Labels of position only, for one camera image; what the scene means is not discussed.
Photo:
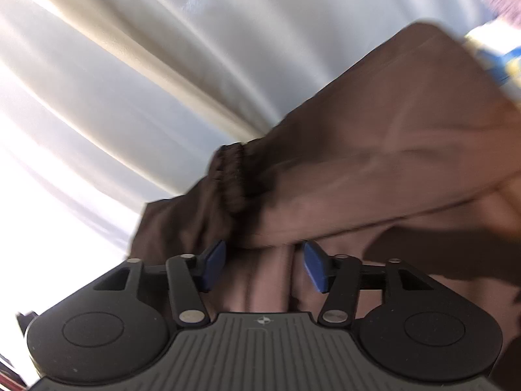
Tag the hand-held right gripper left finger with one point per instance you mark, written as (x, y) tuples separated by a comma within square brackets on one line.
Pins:
[(215, 260)]

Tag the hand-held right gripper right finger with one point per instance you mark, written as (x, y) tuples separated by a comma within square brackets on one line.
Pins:
[(314, 266)]

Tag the brown garment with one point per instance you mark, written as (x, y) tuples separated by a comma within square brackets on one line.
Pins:
[(386, 150)]

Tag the white curtain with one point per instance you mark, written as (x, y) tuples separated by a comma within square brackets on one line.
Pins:
[(122, 69)]

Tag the blue floral bedsheet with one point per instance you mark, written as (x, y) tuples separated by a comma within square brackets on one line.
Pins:
[(501, 62)]

